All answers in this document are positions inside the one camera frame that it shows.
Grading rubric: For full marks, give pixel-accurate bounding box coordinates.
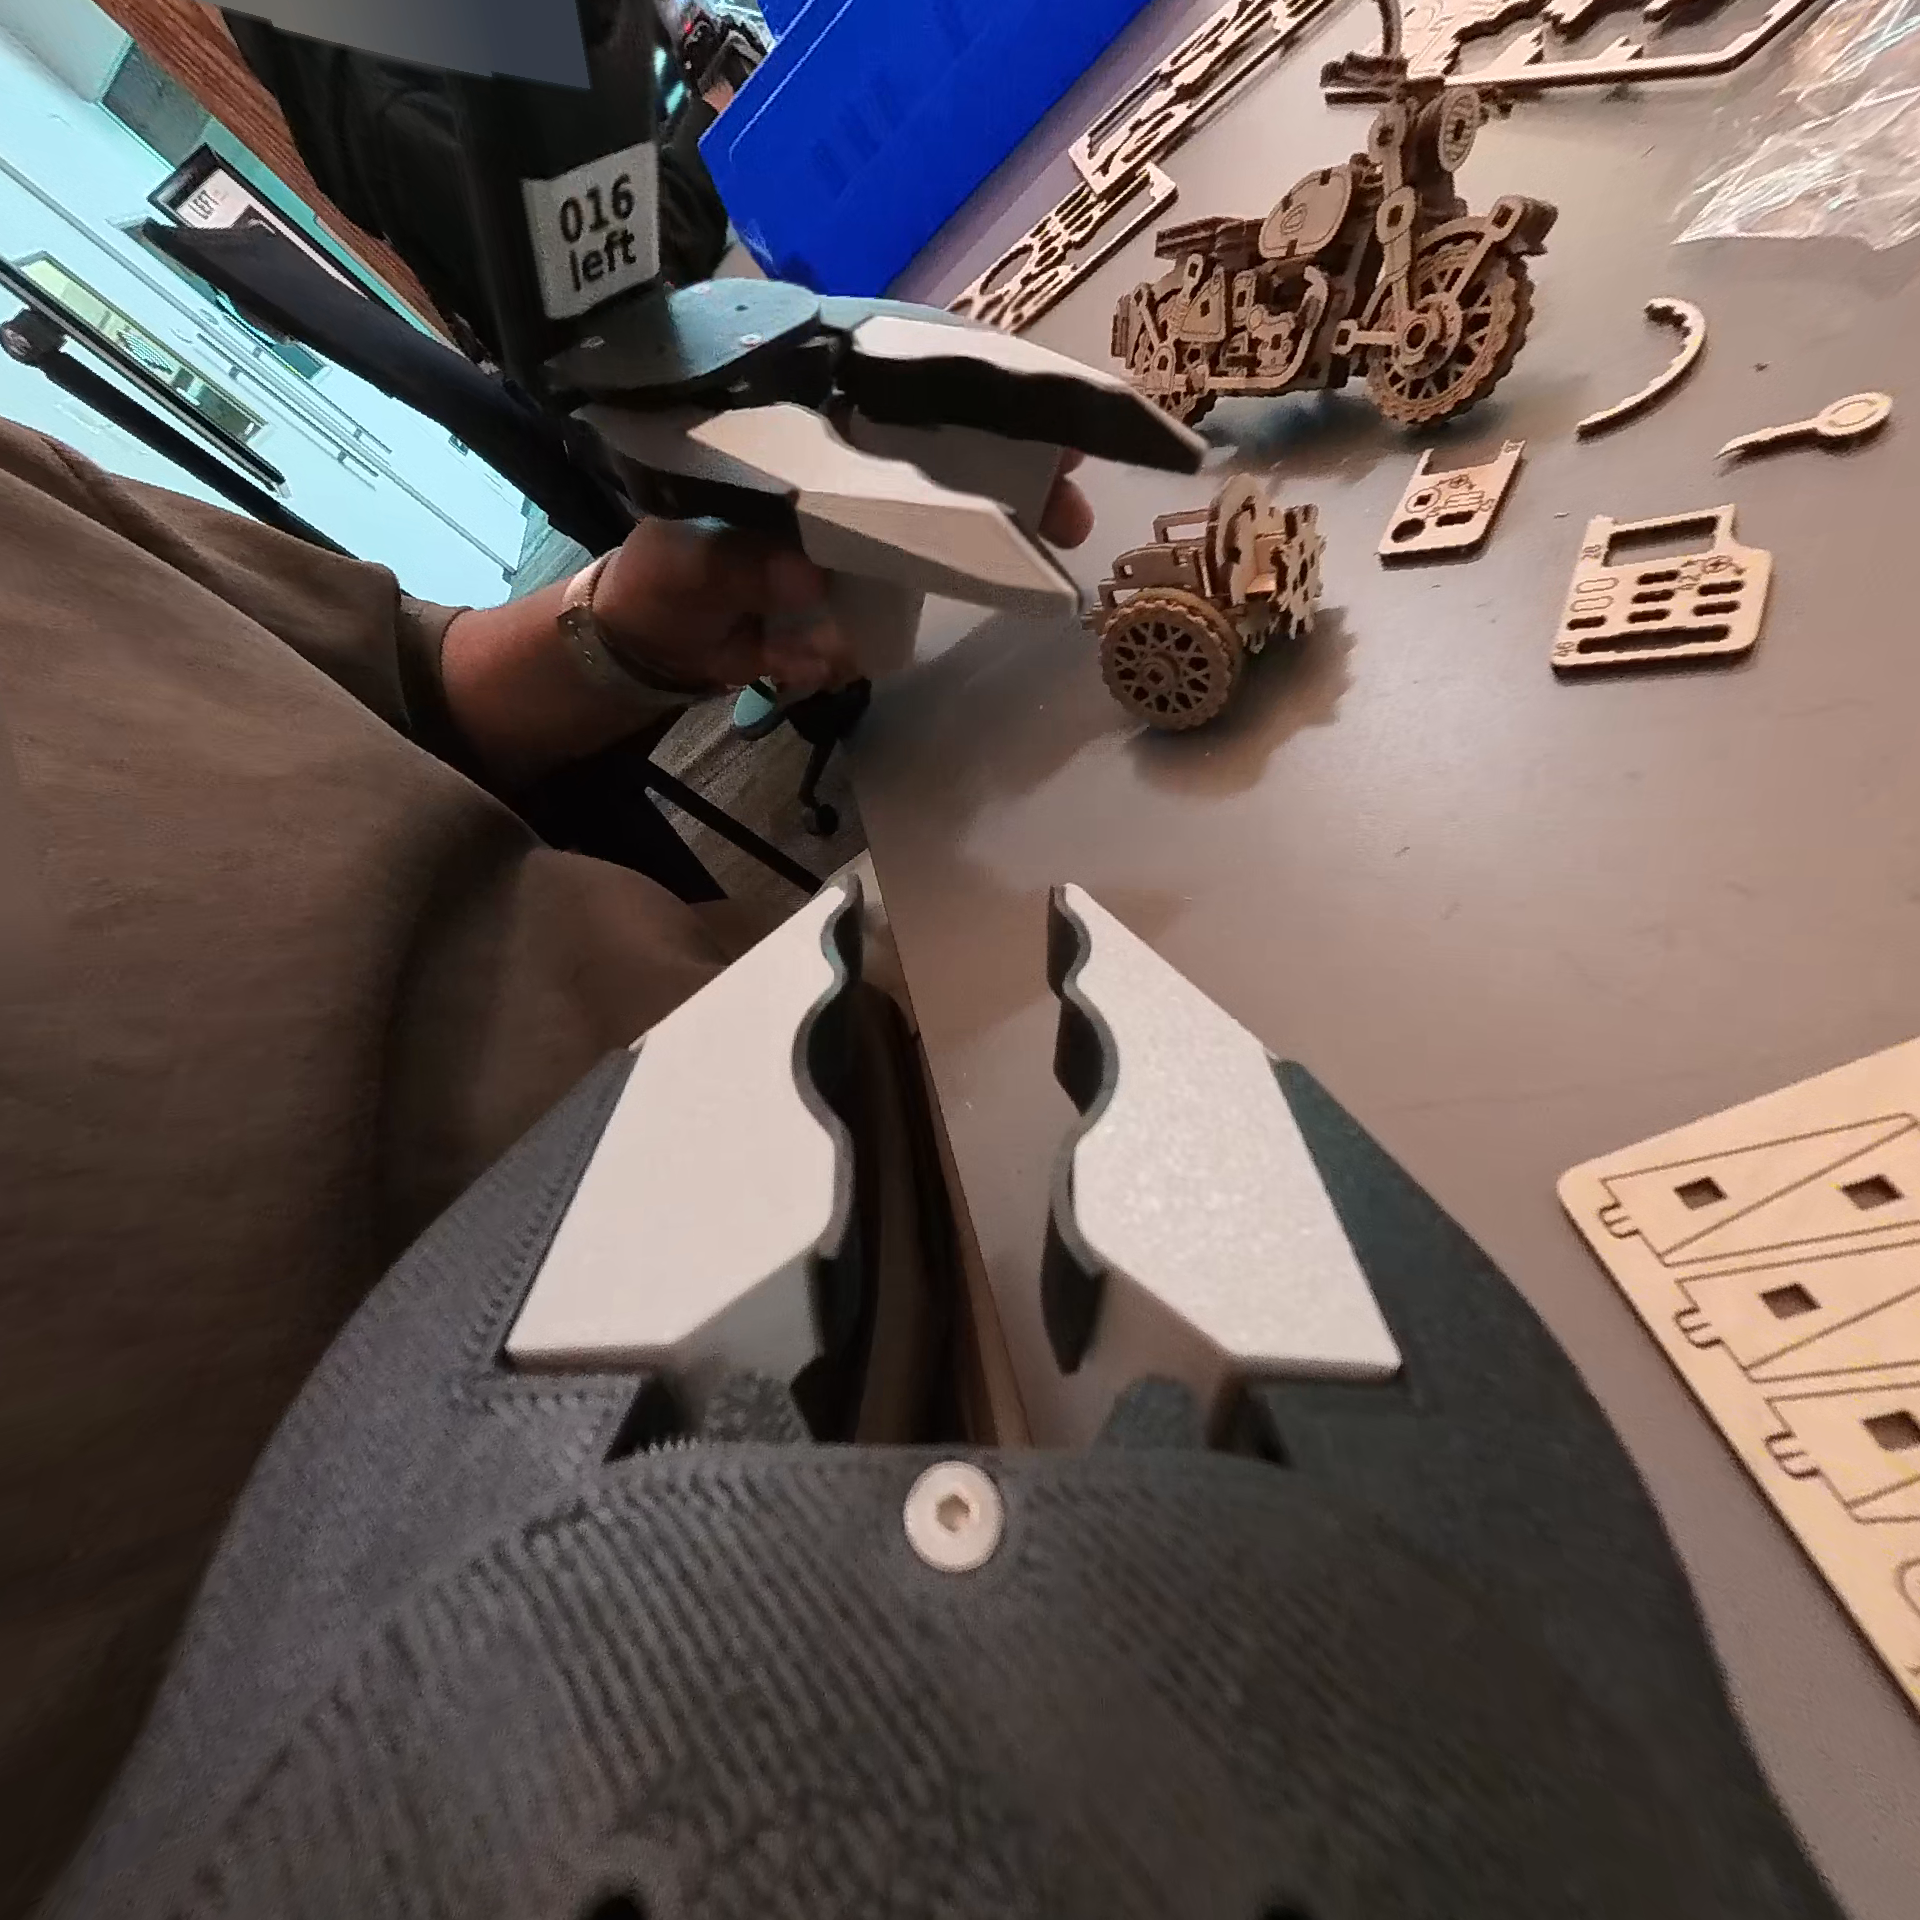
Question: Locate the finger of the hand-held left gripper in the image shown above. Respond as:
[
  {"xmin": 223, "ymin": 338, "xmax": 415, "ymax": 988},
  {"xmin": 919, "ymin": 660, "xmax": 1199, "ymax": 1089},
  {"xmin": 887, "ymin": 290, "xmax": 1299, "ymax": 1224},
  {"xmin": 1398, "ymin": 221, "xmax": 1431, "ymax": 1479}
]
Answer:
[
  {"xmin": 681, "ymin": 404, "xmax": 1084, "ymax": 619},
  {"xmin": 838, "ymin": 301, "xmax": 1212, "ymax": 480}
]

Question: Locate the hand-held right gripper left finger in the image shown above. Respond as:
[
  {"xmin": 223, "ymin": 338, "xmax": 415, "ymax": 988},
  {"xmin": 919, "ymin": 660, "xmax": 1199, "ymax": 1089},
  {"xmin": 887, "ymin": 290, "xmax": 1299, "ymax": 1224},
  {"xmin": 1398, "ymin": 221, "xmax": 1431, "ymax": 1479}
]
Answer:
[{"xmin": 498, "ymin": 884, "xmax": 869, "ymax": 1431}]

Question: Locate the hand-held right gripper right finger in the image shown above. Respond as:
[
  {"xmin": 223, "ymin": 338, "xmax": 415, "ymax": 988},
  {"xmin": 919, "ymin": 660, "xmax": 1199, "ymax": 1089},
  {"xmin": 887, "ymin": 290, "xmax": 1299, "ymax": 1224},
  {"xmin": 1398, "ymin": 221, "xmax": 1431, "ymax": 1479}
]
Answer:
[{"xmin": 1037, "ymin": 884, "xmax": 1406, "ymax": 1441}]

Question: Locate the wooden sidecar model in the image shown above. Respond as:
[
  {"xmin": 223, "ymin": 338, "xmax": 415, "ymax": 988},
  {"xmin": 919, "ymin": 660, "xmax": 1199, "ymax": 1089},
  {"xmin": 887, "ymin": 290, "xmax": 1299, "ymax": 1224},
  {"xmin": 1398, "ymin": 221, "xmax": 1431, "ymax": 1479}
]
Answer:
[{"xmin": 1084, "ymin": 474, "xmax": 1327, "ymax": 737}]

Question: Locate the dark grey desk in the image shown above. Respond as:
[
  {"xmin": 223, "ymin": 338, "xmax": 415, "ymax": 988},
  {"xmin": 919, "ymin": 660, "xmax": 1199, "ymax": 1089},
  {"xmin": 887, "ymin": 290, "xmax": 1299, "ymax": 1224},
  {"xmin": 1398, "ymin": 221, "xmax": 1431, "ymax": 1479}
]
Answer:
[{"xmin": 852, "ymin": 0, "xmax": 1920, "ymax": 1862}]

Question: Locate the person's left hand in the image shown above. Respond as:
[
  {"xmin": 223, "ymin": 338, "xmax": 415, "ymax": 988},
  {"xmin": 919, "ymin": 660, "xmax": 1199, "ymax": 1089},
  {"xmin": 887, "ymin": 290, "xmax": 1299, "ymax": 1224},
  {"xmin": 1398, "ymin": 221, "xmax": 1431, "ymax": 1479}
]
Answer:
[{"xmin": 593, "ymin": 451, "xmax": 1098, "ymax": 701}]

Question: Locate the blue plastic bin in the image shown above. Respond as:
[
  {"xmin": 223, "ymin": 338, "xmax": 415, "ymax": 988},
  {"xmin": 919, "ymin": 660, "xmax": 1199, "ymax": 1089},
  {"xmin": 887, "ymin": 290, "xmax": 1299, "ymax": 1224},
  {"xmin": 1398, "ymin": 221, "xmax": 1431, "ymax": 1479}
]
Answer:
[{"xmin": 696, "ymin": 0, "xmax": 1199, "ymax": 295}]

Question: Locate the wooden sheet with round holes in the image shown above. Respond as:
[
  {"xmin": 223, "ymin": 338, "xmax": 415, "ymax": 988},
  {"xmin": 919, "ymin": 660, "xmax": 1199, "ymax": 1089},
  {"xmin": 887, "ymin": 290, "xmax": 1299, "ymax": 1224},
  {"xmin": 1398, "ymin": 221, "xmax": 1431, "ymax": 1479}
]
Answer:
[{"xmin": 945, "ymin": 150, "xmax": 1174, "ymax": 337}]

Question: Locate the black office chair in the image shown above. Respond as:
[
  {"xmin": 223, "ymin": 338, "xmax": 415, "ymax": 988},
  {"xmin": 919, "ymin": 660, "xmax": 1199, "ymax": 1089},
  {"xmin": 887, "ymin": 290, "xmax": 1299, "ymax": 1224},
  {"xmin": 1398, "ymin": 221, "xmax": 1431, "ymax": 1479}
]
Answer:
[
  {"xmin": 496, "ymin": 673, "xmax": 880, "ymax": 907},
  {"xmin": 134, "ymin": 221, "xmax": 602, "ymax": 525}
]

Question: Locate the wooden sheet with narrow slots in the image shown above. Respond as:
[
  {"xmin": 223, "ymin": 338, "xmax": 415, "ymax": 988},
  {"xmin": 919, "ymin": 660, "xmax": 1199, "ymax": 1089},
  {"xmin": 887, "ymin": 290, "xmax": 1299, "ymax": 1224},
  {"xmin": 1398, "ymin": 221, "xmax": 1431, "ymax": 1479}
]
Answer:
[{"xmin": 1071, "ymin": 0, "xmax": 1351, "ymax": 193}]

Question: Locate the wooden motorcycle model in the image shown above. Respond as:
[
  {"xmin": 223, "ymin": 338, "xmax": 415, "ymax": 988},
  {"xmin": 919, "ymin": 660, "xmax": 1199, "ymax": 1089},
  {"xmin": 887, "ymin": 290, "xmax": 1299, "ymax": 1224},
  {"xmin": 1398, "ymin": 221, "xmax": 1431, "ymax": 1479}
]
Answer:
[{"xmin": 1108, "ymin": 0, "xmax": 1546, "ymax": 434}]

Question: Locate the wooden sheet with square holes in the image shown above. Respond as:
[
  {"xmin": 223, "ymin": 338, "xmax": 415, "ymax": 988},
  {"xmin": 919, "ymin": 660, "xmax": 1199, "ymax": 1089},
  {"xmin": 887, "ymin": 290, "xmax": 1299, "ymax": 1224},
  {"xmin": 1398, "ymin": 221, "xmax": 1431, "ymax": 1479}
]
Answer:
[{"xmin": 1555, "ymin": 1029, "xmax": 1920, "ymax": 1712}]

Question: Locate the small wooden part card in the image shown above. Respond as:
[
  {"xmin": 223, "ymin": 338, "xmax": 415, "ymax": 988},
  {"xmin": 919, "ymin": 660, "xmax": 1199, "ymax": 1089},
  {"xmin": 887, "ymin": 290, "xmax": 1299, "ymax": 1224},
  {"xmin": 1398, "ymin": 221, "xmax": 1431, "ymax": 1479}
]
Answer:
[{"xmin": 1375, "ymin": 438, "xmax": 1522, "ymax": 560}]

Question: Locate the wooden sheet with large cutouts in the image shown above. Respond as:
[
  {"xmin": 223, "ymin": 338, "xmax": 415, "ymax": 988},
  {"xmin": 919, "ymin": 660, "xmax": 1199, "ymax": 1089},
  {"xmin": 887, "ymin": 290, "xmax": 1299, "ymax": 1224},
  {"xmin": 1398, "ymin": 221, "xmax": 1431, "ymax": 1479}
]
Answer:
[{"xmin": 1317, "ymin": 0, "xmax": 1823, "ymax": 90}]

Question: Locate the curved wooden piece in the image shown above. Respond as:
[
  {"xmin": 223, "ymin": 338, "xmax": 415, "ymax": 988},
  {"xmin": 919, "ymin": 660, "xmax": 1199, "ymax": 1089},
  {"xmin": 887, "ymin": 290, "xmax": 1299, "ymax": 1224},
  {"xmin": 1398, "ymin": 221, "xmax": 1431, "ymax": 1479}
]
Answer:
[{"xmin": 1576, "ymin": 295, "xmax": 1717, "ymax": 438}]

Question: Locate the slotted wooden part card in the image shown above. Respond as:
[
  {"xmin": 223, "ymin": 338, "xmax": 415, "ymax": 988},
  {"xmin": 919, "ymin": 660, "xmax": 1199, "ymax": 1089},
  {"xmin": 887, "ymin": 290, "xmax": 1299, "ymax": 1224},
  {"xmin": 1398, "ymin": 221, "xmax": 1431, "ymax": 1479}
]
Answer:
[{"xmin": 1546, "ymin": 512, "xmax": 1772, "ymax": 681}]

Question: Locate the key-shaped wooden piece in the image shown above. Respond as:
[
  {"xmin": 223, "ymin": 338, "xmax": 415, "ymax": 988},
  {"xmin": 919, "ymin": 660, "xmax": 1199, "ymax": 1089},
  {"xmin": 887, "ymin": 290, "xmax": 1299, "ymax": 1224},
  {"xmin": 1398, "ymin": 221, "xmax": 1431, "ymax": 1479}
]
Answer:
[{"xmin": 1717, "ymin": 386, "xmax": 1899, "ymax": 465}]

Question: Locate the clear plastic bag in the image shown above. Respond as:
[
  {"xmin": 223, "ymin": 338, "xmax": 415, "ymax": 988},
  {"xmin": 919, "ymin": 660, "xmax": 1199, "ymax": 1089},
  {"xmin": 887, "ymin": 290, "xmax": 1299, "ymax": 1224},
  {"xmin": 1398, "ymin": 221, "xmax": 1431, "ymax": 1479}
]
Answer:
[{"xmin": 1666, "ymin": 0, "xmax": 1920, "ymax": 251}]

